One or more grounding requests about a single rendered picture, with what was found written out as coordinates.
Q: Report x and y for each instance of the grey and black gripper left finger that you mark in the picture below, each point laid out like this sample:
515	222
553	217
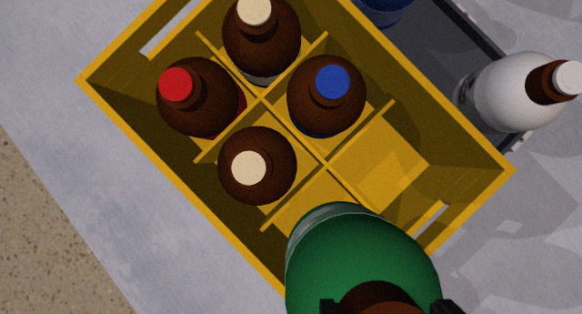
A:
329	306

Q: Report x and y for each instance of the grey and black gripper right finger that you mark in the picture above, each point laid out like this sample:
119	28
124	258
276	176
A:
445	306

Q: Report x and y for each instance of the white bottle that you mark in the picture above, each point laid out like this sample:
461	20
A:
520	92

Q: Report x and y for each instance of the green bottle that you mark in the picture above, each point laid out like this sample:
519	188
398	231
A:
343	251

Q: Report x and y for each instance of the dark grey tray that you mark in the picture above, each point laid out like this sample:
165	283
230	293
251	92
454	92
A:
446	45

